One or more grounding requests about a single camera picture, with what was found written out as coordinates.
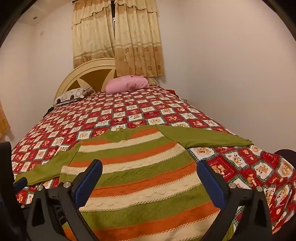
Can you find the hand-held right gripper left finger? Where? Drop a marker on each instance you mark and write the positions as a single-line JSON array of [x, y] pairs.
[[89, 179]]

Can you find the green orange cream striped sweater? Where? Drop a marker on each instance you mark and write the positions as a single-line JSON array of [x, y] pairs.
[[143, 166]]

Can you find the dark round object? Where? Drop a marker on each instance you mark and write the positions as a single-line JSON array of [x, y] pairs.
[[285, 158]]

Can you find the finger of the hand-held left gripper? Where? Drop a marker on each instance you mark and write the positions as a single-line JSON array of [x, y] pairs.
[[20, 183]]

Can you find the pink pillow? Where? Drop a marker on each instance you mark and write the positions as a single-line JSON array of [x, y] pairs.
[[126, 84]]

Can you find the red teddy bear printed blanket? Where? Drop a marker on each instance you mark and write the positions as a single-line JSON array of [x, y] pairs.
[[138, 109]]

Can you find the white patterned pillow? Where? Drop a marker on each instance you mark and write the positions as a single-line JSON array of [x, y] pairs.
[[71, 95]]

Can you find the cream wooden headboard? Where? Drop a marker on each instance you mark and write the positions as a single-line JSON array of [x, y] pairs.
[[69, 81]]

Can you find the beige floral curtain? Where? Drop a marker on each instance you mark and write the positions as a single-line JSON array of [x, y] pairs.
[[92, 34], [138, 41]]

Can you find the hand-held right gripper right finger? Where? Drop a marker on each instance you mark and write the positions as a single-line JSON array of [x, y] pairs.
[[211, 183]]

